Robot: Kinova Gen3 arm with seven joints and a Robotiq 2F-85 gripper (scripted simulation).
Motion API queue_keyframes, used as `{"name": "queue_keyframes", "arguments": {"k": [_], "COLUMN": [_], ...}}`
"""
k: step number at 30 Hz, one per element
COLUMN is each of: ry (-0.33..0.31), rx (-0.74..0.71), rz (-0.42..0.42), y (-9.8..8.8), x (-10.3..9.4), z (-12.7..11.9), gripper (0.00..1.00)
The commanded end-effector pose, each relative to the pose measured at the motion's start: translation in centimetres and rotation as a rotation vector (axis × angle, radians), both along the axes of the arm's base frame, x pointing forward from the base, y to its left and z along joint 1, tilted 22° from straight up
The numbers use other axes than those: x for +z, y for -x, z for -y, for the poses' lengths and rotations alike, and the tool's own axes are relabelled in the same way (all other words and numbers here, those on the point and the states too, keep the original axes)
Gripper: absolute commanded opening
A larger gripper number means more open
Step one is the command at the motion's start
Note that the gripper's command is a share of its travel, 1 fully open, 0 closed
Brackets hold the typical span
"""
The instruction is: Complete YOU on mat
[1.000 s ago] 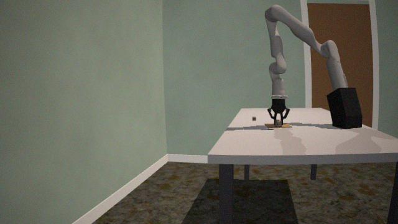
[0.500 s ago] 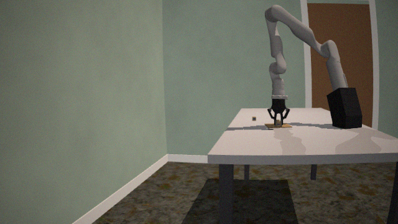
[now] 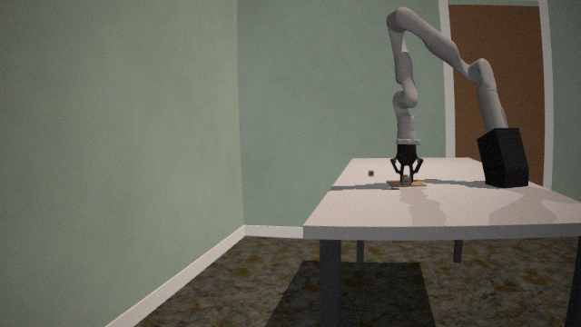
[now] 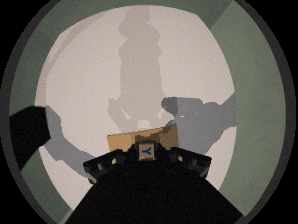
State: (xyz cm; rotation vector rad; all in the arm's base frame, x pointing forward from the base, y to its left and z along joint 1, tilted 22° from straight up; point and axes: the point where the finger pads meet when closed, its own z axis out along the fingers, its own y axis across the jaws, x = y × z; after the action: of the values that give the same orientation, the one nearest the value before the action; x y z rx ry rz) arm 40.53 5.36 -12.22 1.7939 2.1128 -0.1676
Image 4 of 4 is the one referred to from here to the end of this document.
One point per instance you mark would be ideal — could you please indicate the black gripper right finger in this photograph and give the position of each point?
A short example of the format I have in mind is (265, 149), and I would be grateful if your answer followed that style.
(194, 161)

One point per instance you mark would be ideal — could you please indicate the tan square mat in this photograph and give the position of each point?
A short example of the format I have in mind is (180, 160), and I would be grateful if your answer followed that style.
(167, 136)

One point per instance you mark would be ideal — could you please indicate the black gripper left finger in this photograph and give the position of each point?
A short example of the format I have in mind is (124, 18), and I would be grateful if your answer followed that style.
(103, 164)

